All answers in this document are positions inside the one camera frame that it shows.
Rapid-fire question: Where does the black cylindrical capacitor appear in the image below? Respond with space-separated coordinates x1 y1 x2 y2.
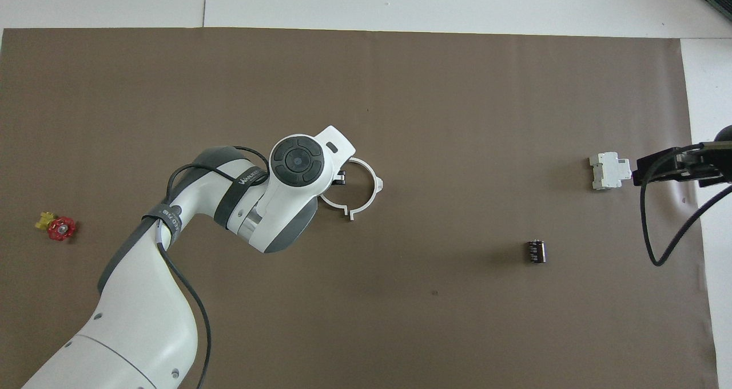
524 239 547 264

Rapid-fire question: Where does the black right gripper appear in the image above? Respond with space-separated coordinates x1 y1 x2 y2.
631 146 726 188

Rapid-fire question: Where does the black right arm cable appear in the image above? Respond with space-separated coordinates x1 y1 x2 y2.
639 141 732 267

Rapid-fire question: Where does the white half-ring pipe clamp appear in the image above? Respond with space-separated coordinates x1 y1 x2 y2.
319 172 351 214
347 156 385 222

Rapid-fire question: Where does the brown paper mat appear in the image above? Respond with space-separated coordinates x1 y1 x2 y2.
0 27 719 389

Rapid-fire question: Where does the white circuit breaker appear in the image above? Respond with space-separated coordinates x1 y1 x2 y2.
588 151 634 192

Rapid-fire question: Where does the red and yellow valve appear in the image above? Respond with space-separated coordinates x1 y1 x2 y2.
35 210 77 242

